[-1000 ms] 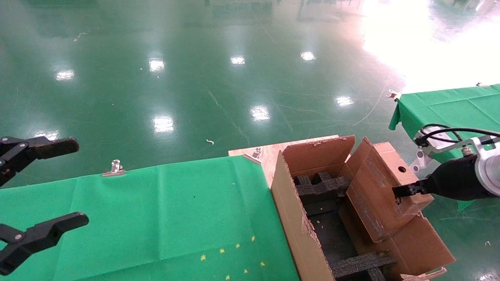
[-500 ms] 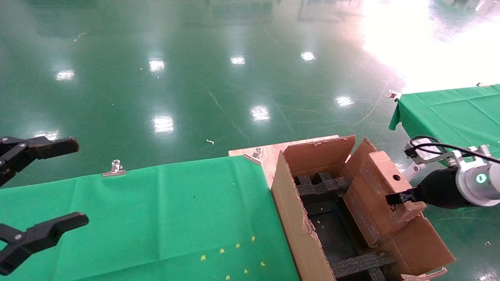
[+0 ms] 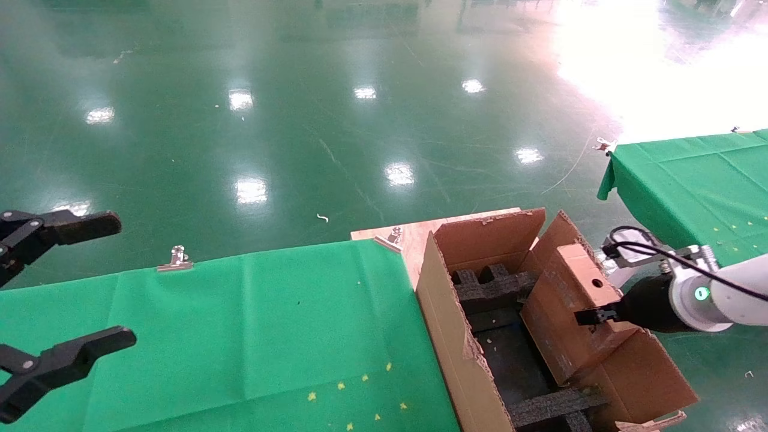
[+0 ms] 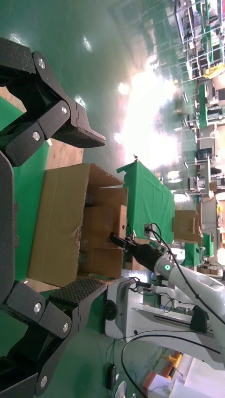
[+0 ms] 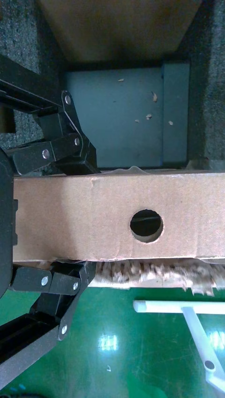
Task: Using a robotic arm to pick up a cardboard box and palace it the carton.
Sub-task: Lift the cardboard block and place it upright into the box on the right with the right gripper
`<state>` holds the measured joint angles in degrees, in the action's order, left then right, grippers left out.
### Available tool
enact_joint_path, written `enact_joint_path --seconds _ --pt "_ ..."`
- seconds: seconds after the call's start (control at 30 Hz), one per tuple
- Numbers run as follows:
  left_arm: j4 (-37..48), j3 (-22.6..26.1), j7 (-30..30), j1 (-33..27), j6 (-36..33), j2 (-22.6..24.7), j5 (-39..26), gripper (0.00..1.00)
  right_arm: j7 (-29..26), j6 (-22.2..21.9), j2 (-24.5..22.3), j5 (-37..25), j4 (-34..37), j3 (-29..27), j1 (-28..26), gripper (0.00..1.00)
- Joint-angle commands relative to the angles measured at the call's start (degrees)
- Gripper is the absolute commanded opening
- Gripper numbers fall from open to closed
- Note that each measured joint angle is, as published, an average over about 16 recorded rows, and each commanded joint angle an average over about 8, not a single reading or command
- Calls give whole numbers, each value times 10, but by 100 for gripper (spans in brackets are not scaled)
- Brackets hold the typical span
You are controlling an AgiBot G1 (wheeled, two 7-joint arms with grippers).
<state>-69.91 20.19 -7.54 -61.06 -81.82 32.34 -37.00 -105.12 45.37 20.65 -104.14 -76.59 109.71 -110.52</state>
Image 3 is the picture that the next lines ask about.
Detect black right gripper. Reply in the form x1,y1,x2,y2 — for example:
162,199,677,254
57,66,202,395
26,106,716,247
574,273,685,335

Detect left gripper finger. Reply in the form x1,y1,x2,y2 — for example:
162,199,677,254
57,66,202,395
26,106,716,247
0,210,124,287
0,327,138,424

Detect small cardboard box with hole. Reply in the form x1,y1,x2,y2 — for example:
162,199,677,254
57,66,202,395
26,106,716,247
518,242,641,386

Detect large open cardboard carton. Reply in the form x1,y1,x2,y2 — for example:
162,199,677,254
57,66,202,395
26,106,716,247
414,207,700,432

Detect large green tablecloth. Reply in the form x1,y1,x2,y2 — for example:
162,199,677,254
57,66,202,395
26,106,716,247
0,239,460,432

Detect green tablecloth on side table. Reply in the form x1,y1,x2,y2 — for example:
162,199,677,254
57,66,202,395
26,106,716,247
596,129,768,268

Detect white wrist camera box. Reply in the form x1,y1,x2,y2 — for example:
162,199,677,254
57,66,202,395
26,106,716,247
602,240,660,290

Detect silver camera mount bracket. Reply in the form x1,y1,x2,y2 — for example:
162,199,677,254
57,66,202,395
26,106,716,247
656,244,719,276

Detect black camera cable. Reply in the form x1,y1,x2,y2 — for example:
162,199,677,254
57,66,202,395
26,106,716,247
602,226,768,299

